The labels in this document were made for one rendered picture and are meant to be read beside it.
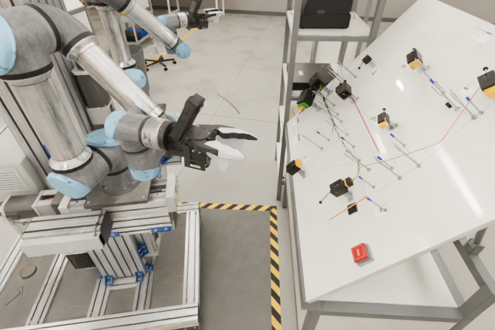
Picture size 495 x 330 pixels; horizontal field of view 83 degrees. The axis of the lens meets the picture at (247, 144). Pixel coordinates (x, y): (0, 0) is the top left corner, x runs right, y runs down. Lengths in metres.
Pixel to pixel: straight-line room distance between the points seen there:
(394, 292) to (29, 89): 1.39
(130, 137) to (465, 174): 0.92
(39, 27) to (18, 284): 1.83
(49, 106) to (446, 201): 1.11
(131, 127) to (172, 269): 1.45
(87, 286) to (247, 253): 1.06
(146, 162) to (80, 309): 1.45
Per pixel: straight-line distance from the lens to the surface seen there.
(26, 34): 0.81
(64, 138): 0.92
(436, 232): 0.98
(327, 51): 4.14
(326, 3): 1.84
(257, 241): 2.32
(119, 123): 0.72
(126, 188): 1.14
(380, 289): 1.37
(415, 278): 1.46
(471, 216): 0.96
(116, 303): 2.03
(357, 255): 1.04
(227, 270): 2.21
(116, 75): 0.85
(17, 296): 2.34
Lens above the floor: 1.95
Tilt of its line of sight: 38 degrees down
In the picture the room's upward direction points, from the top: straight up
